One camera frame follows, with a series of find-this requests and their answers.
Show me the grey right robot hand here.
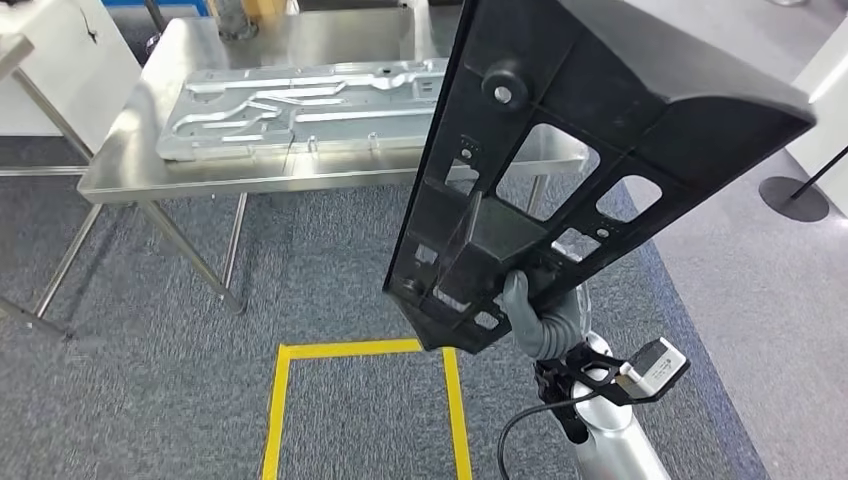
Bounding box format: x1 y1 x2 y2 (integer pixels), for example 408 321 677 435
501 270 546 359

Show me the large black plastic part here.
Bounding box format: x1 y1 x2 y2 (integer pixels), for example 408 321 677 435
382 0 817 356

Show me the stainless steel workbench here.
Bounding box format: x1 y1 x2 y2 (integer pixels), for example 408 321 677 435
0 3 591 340

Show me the machined metal fixture plate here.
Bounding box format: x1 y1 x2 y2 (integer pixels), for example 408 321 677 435
156 58 452 162

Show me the black stanchion with round base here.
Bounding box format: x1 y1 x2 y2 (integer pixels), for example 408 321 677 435
758 144 848 224

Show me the black pole with round base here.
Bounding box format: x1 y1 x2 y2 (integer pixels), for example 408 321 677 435
142 0 168 56

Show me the blue plastic base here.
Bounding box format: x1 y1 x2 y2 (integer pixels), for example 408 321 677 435
102 0 212 16

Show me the white cabinet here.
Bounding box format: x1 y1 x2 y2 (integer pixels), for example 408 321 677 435
0 0 142 137

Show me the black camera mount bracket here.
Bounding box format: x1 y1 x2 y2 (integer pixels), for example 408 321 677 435
533 341 664 445

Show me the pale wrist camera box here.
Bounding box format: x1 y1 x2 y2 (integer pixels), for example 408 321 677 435
619 337 690 400

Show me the black camera cable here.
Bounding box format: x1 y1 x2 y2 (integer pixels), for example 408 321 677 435
496 390 588 480

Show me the grey flexible duct hose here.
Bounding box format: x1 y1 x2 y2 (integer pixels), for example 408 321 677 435
213 0 261 42

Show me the thin black wire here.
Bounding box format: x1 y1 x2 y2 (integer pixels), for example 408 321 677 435
78 6 102 46

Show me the steel frame stand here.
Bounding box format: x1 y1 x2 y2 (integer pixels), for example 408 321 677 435
0 33 95 179

